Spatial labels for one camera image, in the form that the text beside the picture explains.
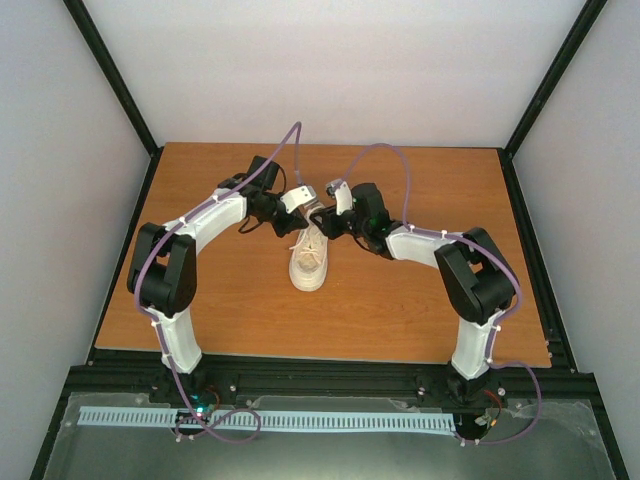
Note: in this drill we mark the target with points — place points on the white sneaker shoe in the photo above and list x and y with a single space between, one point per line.
307 280

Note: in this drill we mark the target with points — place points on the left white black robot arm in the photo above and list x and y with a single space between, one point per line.
163 271

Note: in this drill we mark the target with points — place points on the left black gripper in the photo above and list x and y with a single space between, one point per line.
296 222

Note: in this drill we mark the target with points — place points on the black frame post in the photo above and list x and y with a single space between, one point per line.
100 52
578 32

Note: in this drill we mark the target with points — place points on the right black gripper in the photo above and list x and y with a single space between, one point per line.
330 230

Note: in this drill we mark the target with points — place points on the right black frame post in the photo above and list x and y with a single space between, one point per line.
578 32

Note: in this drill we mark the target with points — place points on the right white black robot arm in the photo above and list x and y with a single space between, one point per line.
480 285

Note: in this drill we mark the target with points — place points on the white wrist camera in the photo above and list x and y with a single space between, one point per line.
339 191
301 196

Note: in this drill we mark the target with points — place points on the left black frame post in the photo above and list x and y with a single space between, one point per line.
100 52

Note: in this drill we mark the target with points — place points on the light blue slotted cable duct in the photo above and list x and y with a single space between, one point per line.
271 421

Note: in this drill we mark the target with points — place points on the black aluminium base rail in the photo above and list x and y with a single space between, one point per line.
237 379

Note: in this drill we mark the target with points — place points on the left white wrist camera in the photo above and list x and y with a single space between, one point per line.
301 196

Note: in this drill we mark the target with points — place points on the white shoelace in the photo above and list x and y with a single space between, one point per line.
310 251

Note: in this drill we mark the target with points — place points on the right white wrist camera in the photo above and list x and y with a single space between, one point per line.
339 191

